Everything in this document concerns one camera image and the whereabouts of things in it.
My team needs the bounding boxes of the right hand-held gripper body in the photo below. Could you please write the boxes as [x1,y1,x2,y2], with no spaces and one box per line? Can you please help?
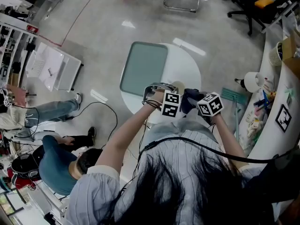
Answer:
[196,91,225,117]

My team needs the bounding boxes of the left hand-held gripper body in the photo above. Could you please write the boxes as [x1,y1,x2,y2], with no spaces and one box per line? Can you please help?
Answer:
[143,85,181,118]

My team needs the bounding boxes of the dark blue cloth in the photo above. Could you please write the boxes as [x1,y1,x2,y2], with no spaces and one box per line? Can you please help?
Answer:
[180,88,208,115]

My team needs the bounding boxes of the person's right forearm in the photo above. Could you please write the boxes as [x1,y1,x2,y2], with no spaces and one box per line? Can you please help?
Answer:
[209,113,249,165]

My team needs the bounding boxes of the person's left forearm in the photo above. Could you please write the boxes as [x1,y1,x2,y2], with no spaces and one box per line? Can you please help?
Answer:
[94,99,164,173]

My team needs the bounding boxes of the person's left hand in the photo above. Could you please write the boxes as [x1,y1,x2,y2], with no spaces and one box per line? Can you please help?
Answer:
[150,90,165,104]

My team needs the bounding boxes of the black wrist bands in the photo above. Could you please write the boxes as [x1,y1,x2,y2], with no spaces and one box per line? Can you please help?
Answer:
[141,98,163,110]

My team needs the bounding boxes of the green rectangular tray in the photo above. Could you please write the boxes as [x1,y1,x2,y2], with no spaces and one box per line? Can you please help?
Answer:
[119,41,169,97]

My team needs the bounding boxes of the striped light blue shirt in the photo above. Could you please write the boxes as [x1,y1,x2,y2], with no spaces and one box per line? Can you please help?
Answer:
[66,112,267,225]

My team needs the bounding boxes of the framed deer picture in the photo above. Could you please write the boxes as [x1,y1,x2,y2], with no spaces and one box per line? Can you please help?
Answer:
[275,104,293,134]

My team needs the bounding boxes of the white woven basket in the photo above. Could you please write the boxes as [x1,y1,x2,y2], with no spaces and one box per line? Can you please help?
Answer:
[268,41,283,67]

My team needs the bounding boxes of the cardboard box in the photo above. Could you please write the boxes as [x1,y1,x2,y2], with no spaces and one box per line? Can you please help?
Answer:
[281,29,300,80]

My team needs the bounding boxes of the white rolling cart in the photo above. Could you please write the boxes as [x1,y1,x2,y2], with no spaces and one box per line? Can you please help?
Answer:
[25,42,84,93]

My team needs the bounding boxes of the black office chair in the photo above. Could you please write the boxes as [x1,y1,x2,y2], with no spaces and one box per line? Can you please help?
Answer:
[219,0,285,37]

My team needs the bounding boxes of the yellow cushion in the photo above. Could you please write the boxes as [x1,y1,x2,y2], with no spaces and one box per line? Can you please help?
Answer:
[254,0,275,9]

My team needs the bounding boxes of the white shelf unit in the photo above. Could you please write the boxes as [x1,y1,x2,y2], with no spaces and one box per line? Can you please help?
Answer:
[0,13,40,89]

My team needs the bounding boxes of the black backpack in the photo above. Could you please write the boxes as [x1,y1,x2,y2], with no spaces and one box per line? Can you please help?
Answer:
[11,153,42,180]

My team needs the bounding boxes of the black headset cable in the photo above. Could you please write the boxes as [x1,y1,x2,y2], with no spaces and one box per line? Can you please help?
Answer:
[137,136,300,164]

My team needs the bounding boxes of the black floor cable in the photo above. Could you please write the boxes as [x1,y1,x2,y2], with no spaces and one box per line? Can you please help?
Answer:
[61,101,118,150]

